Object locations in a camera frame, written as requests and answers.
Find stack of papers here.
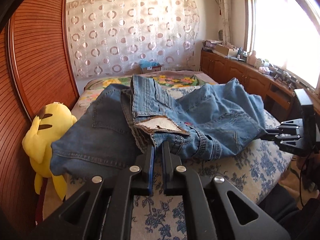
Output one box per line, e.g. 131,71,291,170
202,39,223,49

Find dark blue jeans pants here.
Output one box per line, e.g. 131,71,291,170
49,83,153,180

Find wooden cabinet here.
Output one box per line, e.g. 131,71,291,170
200,49,310,120

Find window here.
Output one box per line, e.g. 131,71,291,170
244,0,320,90

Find bed with blue floral sheet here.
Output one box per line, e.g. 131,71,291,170
41,70,294,240

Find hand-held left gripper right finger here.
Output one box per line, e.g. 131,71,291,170
161,141,292,240

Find yellow plush toy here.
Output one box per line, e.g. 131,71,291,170
22,102,77,201

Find light blue jeans pants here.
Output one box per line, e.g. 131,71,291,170
121,74,267,161

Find small cardboard box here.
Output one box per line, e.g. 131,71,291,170
139,65,163,74

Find circle patterned sheer curtain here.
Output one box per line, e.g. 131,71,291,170
65,0,200,78

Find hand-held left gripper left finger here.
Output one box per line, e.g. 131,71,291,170
32,145,155,240

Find white plastic bottle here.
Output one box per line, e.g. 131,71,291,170
247,51,257,67

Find colourful floral blanket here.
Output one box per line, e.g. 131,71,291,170
84,70,218,98

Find person's dark clothing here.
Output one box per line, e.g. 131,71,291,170
257,184,320,240

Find open tan cardboard box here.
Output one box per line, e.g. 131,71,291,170
215,44,238,57

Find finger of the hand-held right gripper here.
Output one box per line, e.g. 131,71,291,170
277,119,305,133
261,129,305,153

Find beige window curtain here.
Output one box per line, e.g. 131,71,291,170
215,0,232,44

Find black device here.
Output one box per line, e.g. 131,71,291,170
271,67,288,82

